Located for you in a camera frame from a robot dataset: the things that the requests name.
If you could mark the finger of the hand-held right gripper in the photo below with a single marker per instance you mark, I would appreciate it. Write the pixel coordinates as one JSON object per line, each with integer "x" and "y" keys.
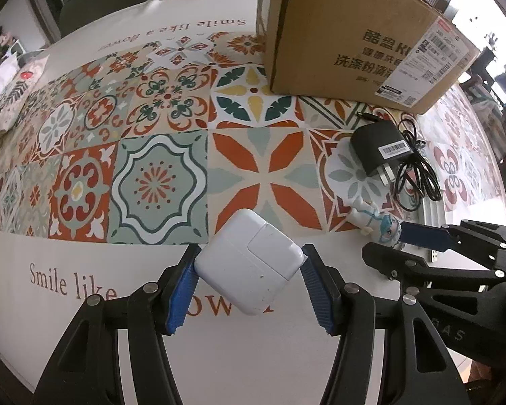
{"x": 405, "y": 263}
{"x": 421, "y": 233}

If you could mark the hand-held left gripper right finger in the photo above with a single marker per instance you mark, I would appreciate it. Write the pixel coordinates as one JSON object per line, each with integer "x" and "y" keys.
{"x": 316, "y": 291}

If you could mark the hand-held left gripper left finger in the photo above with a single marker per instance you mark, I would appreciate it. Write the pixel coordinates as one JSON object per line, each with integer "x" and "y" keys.
{"x": 179, "y": 299}

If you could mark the small blue haired figurine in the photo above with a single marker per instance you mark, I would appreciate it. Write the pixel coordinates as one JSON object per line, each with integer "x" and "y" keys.
{"x": 375, "y": 221}

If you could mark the white square charger plug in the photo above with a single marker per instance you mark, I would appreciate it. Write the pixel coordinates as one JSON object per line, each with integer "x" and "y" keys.
{"x": 244, "y": 261}

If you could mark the brown cardboard box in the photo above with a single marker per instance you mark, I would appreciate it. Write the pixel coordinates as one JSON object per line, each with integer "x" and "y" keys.
{"x": 320, "y": 50}

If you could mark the white battery charger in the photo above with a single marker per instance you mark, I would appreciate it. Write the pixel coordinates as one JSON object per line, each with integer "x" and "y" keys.
{"x": 430, "y": 213}

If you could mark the black power adapter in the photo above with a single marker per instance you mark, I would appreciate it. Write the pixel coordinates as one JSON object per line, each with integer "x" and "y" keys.
{"x": 373, "y": 147}

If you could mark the tile patterned table mat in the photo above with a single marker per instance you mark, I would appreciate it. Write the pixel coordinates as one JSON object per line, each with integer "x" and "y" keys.
{"x": 164, "y": 177}

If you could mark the floral printed tissue pack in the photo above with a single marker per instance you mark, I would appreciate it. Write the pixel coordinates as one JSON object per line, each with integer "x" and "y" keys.
{"x": 14, "y": 88}

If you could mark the dark upholstered dining chair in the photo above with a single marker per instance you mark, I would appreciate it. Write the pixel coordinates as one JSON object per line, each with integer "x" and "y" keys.
{"x": 101, "y": 8}

